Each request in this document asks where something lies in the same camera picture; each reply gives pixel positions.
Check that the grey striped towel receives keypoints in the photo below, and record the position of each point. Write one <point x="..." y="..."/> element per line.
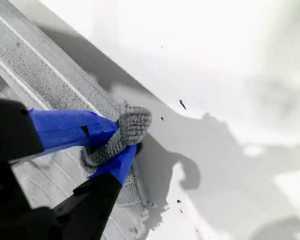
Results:
<point x="40" y="62"/>

